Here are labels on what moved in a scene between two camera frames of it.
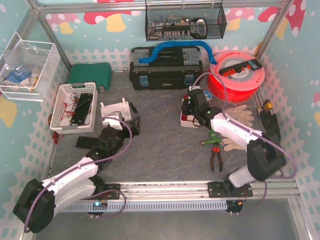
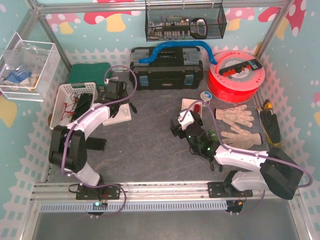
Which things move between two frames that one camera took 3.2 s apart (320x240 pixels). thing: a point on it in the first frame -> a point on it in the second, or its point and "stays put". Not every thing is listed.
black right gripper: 191,99 -> 177,128
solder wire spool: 208,95 stays put
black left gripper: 130,126 -> 118,100
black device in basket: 80,111 stays put
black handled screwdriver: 133,107 stays put
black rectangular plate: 86,142 stays put
